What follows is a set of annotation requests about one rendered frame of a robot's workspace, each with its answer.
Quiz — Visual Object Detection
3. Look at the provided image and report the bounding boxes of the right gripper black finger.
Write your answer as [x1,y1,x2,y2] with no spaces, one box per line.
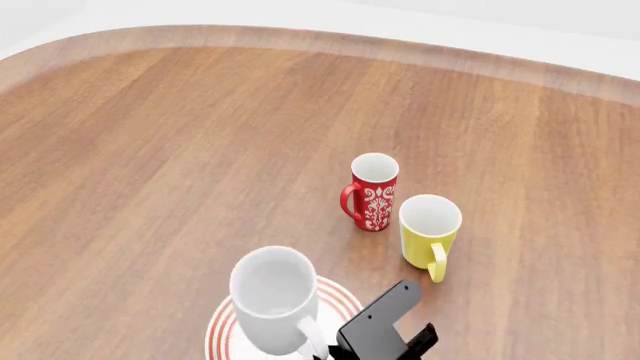
[403,322,440,356]
[310,341,347,360]

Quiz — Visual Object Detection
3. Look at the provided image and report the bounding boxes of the tall white mug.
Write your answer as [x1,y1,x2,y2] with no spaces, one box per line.
[228,245,329,360]

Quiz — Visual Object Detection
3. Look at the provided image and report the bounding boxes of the white plate with red rings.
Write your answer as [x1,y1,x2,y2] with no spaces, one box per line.
[204,275,365,360]

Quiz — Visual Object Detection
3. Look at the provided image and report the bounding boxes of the yellow and white mug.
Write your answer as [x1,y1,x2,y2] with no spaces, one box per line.
[398,193,464,285]

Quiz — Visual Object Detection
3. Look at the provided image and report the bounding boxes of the red mug with white pattern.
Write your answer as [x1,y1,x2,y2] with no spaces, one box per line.
[339,151,401,233]

